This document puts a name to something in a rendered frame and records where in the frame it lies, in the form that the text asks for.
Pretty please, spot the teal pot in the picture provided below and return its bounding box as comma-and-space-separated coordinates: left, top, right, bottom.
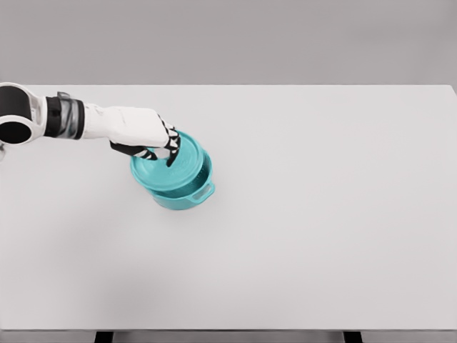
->
132, 147, 216, 211

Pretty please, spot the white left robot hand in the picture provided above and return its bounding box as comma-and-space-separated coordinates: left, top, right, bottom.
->
109, 107, 181, 168

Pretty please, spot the teal pot lid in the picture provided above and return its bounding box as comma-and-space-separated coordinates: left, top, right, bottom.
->
129, 129, 209, 189

